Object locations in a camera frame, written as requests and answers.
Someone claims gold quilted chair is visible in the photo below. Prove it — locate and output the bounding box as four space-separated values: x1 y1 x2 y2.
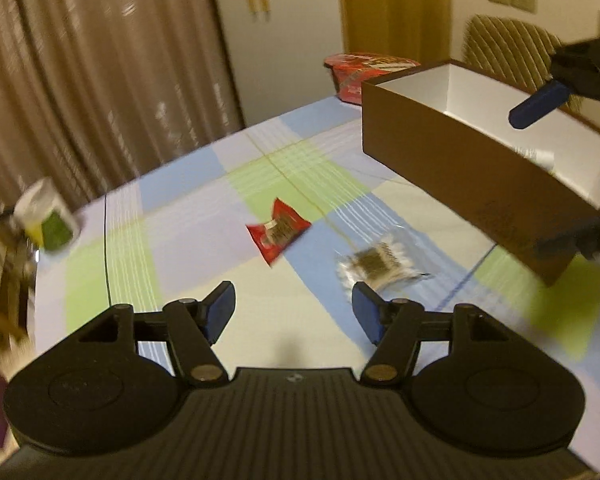
462 14 586 113

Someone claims brown cardboard box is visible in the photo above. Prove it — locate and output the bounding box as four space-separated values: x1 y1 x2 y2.
361 59 600 287

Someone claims brown curtain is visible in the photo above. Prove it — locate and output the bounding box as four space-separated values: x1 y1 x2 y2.
0 0 246 221

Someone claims wooden door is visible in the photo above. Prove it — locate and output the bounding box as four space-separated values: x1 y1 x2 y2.
335 0 453 68

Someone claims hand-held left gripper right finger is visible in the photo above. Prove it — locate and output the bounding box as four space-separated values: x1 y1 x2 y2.
351 281 513 388

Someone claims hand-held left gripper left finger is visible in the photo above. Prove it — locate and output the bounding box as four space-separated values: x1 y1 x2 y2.
77 281 237 388

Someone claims white jar with green label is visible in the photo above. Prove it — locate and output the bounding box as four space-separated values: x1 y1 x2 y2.
12 177 83 256

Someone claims red snack packet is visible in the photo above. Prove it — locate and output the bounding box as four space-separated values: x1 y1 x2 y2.
246 197 312 266

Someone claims red box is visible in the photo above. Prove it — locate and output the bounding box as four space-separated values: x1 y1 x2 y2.
324 51 421 107

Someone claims cotton swab bag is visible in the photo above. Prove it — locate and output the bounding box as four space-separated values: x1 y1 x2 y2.
336 232 433 293

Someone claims glass vase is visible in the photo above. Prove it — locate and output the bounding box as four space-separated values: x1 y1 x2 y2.
0 212 41 333

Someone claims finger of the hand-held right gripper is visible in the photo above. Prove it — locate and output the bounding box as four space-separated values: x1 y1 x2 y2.
535 212 600 266
509 35 600 131

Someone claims plaid tablecloth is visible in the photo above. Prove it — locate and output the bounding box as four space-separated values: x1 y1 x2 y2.
30 95 600 366

